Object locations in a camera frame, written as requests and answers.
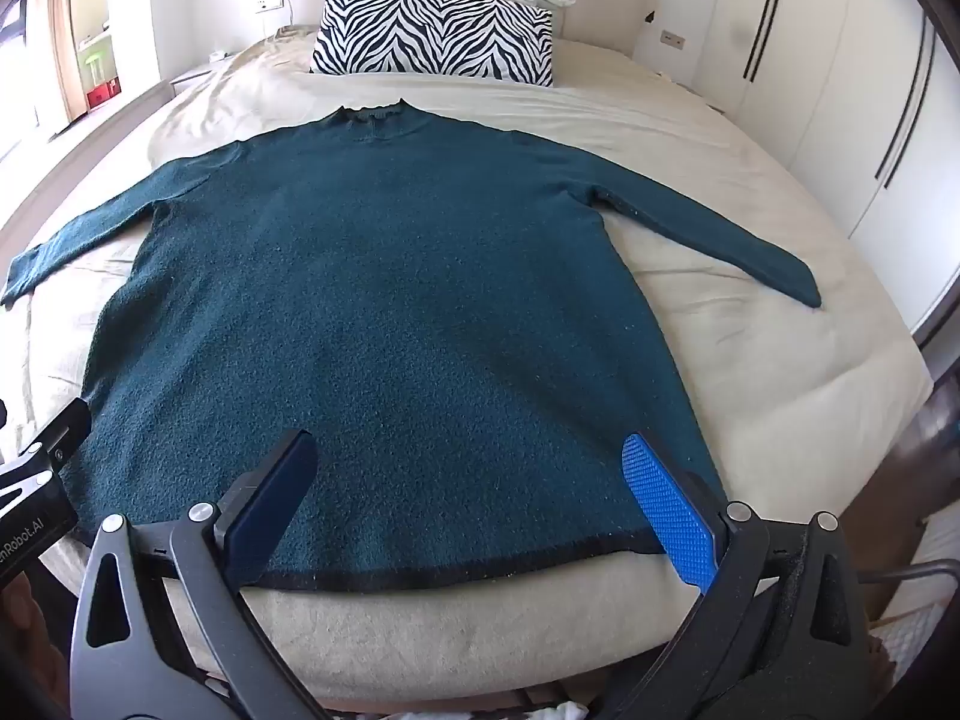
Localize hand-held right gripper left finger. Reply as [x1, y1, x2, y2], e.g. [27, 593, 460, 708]
[67, 429, 331, 720]

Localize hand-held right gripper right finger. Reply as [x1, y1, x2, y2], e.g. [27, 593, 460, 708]
[600, 431, 893, 720]

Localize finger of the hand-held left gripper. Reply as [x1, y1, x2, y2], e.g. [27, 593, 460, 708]
[28, 396, 93, 467]

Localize dark teal knit sweater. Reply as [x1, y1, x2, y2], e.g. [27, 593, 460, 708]
[0, 99, 822, 592]

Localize bed with beige sheet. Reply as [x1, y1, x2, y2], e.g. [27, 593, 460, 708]
[0, 26, 935, 713]

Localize white wardrobe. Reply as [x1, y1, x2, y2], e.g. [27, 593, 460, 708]
[679, 0, 960, 331]

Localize zebra print pillow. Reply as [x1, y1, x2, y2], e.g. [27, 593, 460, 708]
[310, 0, 556, 88]

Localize black wardrobe door handle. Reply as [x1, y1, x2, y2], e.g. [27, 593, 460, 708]
[883, 32, 936, 189]
[751, 0, 790, 83]
[743, 0, 782, 80]
[874, 21, 929, 180]

